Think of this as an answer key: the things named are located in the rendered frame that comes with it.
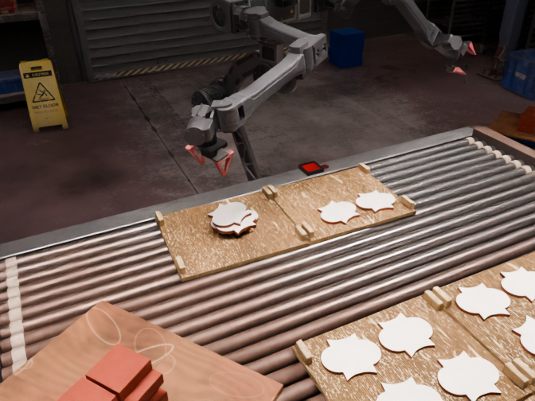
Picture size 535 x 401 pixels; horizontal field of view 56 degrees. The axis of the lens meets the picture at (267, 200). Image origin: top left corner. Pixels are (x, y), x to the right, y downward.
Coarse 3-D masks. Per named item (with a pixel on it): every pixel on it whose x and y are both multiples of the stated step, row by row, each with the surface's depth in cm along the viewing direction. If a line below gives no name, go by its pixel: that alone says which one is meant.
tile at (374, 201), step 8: (376, 192) 180; (360, 200) 175; (368, 200) 175; (376, 200) 175; (384, 200) 175; (392, 200) 175; (360, 208) 173; (368, 208) 172; (376, 208) 171; (384, 208) 172; (392, 208) 172
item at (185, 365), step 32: (96, 320) 116; (128, 320) 116; (64, 352) 108; (96, 352) 108; (160, 352) 108; (192, 352) 108; (0, 384) 101; (32, 384) 101; (64, 384) 101; (192, 384) 101; (224, 384) 101; (256, 384) 100
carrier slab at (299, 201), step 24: (288, 192) 183; (312, 192) 183; (336, 192) 183; (360, 192) 182; (384, 192) 182; (288, 216) 170; (312, 216) 169; (360, 216) 169; (384, 216) 169; (312, 240) 158
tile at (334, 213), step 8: (320, 208) 171; (328, 208) 171; (336, 208) 171; (344, 208) 171; (352, 208) 171; (328, 216) 167; (336, 216) 167; (344, 216) 167; (352, 216) 167; (344, 224) 165
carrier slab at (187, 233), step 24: (168, 216) 171; (192, 216) 170; (264, 216) 170; (168, 240) 159; (192, 240) 159; (216, 240) 159; (240, 240) 159; (264, 240) 158; (288, 240) 158; (192, 264) 149; (216, 264) 149; (240, 264) 150
